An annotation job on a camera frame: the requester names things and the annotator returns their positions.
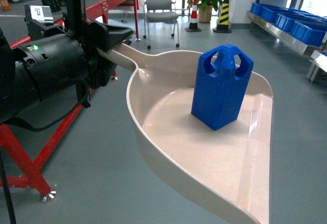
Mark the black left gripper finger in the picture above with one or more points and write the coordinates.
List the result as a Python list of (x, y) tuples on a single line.
[(105, 69), (118, 35)]

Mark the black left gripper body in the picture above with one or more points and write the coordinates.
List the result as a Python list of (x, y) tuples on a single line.
[(59, 56)]

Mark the blue plastic block part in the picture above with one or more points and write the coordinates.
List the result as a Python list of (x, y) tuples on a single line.
[(221, 81)]

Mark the beige plastic dustpan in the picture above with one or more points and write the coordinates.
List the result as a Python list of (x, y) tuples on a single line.
[(226, 171)]

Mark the blue bin on long shelf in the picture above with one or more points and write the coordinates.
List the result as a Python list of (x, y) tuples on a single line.
[(310, 33)]

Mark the stainless steel shelf rack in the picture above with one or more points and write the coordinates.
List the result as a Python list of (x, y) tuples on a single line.
[(317, 55)]

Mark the grey office chair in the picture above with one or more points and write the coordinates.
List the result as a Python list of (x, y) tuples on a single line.
[(159, 11)]

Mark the red white traffic cone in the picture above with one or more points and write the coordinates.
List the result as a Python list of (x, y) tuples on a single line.
[(193, 24)]

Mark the yellow black striped bollard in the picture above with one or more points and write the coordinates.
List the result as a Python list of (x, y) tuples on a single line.
[(222, 25)]

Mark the red frame work table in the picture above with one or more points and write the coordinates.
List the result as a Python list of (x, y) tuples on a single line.
[(51, 80)]

